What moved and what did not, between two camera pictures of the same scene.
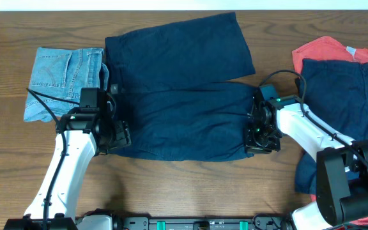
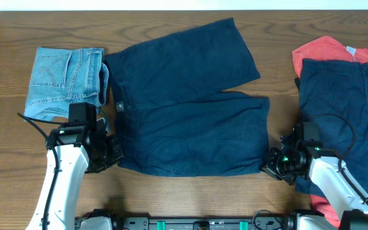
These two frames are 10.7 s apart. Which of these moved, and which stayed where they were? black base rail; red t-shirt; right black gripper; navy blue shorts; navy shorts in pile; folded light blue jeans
Moved: navy blue shorts; right black gripper
Stayed: black base rail; navy shorts in pile; folded light blue jeans; red t-shirt
